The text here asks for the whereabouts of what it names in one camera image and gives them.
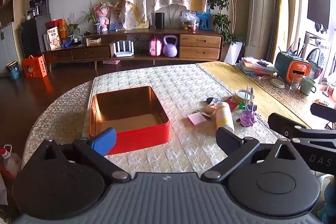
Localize beige shell-shaped board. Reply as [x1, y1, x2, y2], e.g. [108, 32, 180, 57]
[157, 4, 188, 28]

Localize built-in wall cabinet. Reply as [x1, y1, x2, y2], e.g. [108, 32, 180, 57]
[0, 0, 27, 73]

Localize pink toy suitcase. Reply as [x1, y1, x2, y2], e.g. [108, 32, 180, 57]
[149, 38, 162, 56]

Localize wooden television cabinet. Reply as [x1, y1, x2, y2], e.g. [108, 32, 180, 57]
[42, 28, 223, 71]

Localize orange and red gift boxes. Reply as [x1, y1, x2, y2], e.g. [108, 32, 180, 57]
[46, 19, 68, 39]

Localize small green potted plant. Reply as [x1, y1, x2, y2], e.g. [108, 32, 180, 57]
[64, 13, 82, 36]

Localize pink doll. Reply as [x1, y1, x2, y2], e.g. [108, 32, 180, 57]
[94, 2, 114, 32]

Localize yellow tablecloth with lace trim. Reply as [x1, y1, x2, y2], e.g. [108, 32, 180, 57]
[196, 61, 336, 132]

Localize pink notepad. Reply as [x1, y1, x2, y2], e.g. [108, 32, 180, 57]
[188, 112, 210, 127]

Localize black coffee machine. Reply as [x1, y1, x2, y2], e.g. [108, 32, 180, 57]
[29, 0, 50, 17]

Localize tape roll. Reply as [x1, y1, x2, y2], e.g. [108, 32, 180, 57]
[235, 89, 254, 104]

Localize quilted table mat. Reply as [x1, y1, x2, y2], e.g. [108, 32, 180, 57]
[81, 63, 288, 178]

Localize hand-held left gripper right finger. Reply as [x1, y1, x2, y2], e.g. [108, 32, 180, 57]
[201, 127, 302, 183]

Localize orange gift bag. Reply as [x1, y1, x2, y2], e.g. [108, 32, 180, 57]
[21, 55, 48, 79]

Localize green mug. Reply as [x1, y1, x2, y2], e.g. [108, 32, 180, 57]
[299, 76, 317, 96]

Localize black cylinder speaker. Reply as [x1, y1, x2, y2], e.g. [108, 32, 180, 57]
[155, 12, 165, 29]

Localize stack of books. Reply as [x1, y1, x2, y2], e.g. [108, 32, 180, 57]
[235, 57, 278, 76]

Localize tall green potted tree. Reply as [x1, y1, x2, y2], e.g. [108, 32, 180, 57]
[207, 0, 248, 46]

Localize white square planter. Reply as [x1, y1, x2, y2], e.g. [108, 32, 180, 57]
[223, 42, 245, 65]

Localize white bottle with yellow label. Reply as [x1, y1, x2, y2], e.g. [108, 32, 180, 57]
[216, 101, 235, 133]

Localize blue picture box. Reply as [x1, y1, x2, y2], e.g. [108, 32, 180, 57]
[196, 10, 211, 30]

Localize white router with antennas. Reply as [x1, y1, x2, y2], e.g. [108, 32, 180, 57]
[113, 40, 135, 58]

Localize white standing air conditioner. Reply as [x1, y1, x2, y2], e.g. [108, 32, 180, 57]
[245, 0, 279, 62]

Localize white and orange snack bag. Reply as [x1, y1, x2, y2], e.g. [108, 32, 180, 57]
[47, 27, 62, 51]

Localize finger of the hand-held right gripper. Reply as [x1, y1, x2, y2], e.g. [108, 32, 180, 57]
[268, 112, 336, 141]
[310, 103, 336, 117]

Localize purple kettlebell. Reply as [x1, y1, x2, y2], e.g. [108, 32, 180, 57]
[163, 34, 180, 58]

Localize plastic bottle with red cap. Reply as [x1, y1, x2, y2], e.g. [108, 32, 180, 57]
[0, 145, 22, 180]

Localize yellow curtain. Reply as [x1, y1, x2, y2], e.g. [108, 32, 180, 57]
[273, 0, 300, 57]

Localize blue bucket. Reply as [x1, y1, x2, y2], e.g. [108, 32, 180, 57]
[6, 60, 22, 80]

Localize circle pattern lace tablecloth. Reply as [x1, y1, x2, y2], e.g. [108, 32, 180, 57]
[22, 80, 95, 169]

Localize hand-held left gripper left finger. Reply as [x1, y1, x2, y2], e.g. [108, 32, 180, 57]
[34, 127, 132, 183]

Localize leafy plant in vase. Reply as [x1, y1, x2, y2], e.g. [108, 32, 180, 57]
[81, 1, 99, 25]

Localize blue object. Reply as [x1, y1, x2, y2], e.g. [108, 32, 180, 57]
[318, 177, 336, 224]

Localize black mini fridge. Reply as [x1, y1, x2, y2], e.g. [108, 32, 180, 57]
[20, 13, 52, 58]

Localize red packet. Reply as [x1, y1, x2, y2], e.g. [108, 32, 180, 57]
[224, 97, 239, 110]

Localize purple spiky toy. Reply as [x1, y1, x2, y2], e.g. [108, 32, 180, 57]
[237, 109, 257, 127]

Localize red tin box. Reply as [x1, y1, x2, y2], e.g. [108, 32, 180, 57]
[89, 86, 170, 155]

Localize white washing machine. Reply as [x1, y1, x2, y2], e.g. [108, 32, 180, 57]
[304, 32, 332, 81]

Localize clear plastic bag of snacks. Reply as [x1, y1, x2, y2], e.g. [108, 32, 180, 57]
[181, 11, 199, 28]

